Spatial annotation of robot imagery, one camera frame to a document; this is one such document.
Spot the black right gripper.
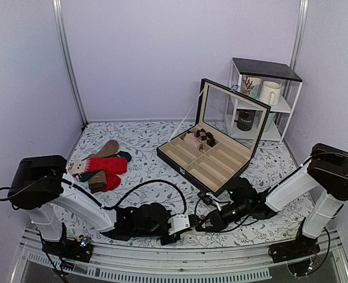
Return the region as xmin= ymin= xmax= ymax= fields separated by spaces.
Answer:
xmin=197 ymin=202 xmax=250 ymax=233

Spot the cream brown striped sock pair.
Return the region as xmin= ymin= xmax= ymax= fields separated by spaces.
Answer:
xmin=188 ymin=229 xmax=206 ymax=236

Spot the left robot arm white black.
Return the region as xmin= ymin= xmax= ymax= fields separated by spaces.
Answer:
xmin=7 ymin=155 xmax=190 ymax=256

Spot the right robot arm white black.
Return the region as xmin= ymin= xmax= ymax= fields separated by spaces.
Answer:
xmin=196 ymin=143 xmax=348 ymax=257

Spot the floral patterned table mat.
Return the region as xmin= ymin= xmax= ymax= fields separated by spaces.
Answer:
xmin=69 ymin=121 xmax=313 ymax=249

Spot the black compartment box glass lid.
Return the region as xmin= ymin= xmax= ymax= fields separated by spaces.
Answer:
xmin=157 ymin=78 xmax=270 ymax=196

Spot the folded brown tan sock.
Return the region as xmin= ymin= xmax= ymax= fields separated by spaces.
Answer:
xmin=88 ymin=170 xmax=107 ymax=193

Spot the rolled cream sock in box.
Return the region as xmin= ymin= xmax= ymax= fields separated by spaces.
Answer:
xmin=183 ymin=132 xmax=203 ymax=152

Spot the rolled brown checked sock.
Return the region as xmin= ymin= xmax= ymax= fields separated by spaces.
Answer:
xmin=195 ymin=129 xmax=216 ymax=147

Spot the dark green sock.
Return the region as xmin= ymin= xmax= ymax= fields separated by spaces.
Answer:
xmin=116 ymin=151 xmax=132 ymax=162

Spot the black cylindrical mug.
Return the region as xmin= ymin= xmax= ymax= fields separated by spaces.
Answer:
xmin=237 ymin=109 xmax=256 ymax=131

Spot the white red character sock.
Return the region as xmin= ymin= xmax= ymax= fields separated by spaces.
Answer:
xmin=67 ymin=159 xmax=90 ymax=176

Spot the white ribbed mug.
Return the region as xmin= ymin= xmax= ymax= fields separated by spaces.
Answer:
xmin=258 ymin=81 xmax=281 ymax=106

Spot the white mug coral pattern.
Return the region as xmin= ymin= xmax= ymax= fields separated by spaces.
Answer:
xmin=242 ymin=75 xmax=262 ymax=97

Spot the white shelf black top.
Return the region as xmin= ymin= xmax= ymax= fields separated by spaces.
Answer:
xmin=224 ymin=58 xmax=303 ymax=143

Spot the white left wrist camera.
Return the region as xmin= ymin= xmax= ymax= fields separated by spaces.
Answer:
xmin=168 ymin=214 xmax=198 ymax=235

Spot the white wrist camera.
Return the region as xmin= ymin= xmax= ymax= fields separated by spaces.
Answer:
xmin=197 ymin=192 xmax=221 ymax=211
xmin=168 ymin=214 xmax=198 ymax=235

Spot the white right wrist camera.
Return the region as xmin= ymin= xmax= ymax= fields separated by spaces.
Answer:
xmin=197 ymin=192 xmax=221 ymax=211

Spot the aluminium front rail frame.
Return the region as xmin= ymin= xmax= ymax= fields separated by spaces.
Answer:
xmin=10 ymin=232 xmax=348 ymax=283

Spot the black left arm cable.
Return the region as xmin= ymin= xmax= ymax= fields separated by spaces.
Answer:
xmin=0 ymin=179 xmax=188 ymax=216

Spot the right aluminium corner post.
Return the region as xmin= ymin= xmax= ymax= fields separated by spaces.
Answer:
xmin=289 ymin=0 xmax=309 ymax=71

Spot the aluminium corner post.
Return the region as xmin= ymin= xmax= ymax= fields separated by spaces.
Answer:
xmin=52 ymin=0 xmax=88 ymax=127
xmin=289 ymin=0 xmax=309 ymax=71

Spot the left aluminium corner post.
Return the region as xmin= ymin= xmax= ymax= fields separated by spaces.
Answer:
xmin=52 ymin=0 xmax=88 ymax=127

